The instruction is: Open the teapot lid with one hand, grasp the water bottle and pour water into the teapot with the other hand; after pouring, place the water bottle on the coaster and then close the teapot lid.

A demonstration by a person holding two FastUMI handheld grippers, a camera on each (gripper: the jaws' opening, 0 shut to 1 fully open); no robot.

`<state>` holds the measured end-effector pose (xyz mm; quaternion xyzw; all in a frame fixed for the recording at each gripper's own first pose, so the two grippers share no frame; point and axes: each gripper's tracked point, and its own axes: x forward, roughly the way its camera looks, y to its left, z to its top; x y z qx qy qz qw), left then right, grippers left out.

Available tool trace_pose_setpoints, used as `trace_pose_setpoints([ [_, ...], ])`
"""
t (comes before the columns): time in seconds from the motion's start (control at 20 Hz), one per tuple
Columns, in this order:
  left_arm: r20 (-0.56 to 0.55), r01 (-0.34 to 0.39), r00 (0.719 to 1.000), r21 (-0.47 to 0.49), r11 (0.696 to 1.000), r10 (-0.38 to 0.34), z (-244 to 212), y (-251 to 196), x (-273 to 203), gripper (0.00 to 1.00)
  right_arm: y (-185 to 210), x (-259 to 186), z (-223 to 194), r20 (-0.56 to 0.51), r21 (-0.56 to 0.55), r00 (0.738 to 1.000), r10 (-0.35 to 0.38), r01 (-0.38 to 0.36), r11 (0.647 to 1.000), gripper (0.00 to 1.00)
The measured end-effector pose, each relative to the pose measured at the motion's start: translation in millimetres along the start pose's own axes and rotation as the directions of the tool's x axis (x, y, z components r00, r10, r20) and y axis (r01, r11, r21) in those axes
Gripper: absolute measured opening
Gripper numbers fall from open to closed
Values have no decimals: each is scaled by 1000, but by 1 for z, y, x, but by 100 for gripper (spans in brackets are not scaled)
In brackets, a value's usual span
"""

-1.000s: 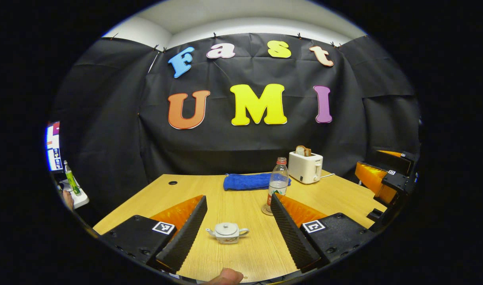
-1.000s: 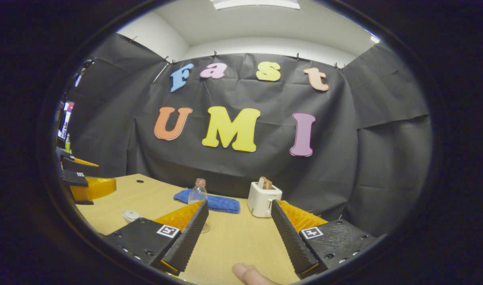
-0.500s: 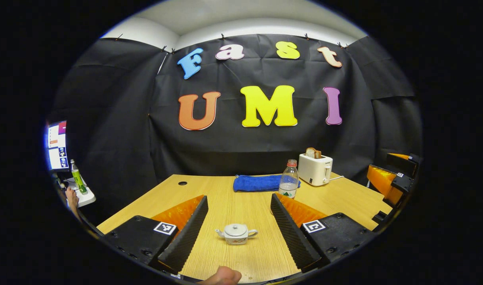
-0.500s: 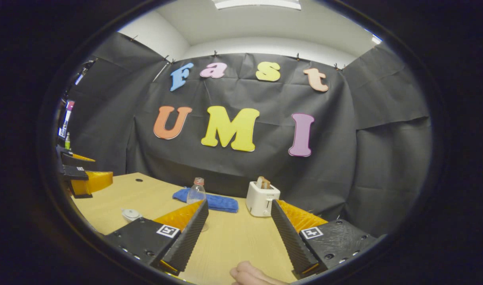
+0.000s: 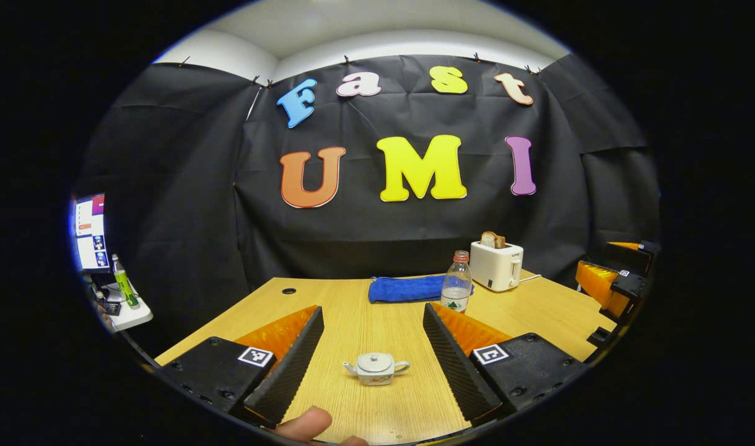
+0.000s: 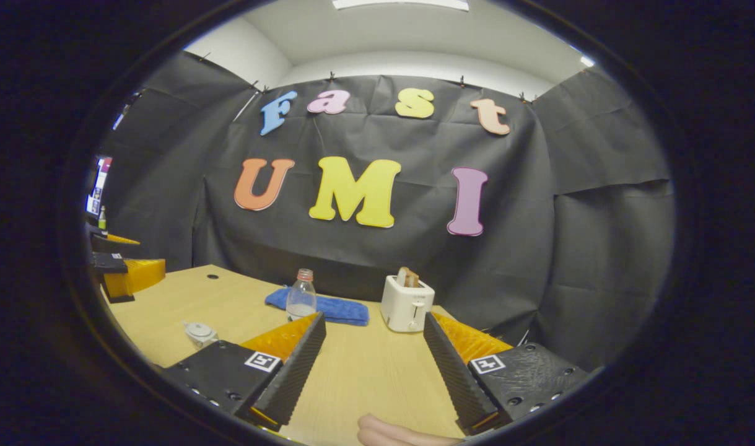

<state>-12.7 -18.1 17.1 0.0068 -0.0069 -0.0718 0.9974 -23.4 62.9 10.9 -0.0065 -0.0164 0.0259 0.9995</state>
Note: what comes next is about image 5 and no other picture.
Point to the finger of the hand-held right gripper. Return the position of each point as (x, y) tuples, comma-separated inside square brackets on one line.
[(631, 254), (600, 288)]

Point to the green bottle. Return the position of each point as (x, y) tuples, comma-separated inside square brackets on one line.
[(126, 285)]

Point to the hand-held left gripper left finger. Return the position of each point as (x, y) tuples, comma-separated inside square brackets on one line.
[(293, 365)]

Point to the white side table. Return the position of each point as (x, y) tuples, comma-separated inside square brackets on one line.
[(132, 316)]

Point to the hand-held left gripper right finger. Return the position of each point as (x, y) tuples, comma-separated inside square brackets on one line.
[(454, 368)]

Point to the white toaster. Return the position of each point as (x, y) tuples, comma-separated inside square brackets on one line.
[(495, 266)]

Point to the white square teacup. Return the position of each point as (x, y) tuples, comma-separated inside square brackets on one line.
[(377, 371)]

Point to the clear plastic water bottle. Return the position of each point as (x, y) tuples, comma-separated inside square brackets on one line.
[(456, 282)]

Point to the blue towel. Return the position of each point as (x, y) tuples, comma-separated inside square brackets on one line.
[(405, 289)]

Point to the toast slice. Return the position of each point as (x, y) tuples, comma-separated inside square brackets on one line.
[(492, 240)]

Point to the white teacup lid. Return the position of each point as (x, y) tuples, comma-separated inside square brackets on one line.
[(375, 362)]

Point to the computer monitor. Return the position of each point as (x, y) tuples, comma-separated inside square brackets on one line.
[(91, 232)]

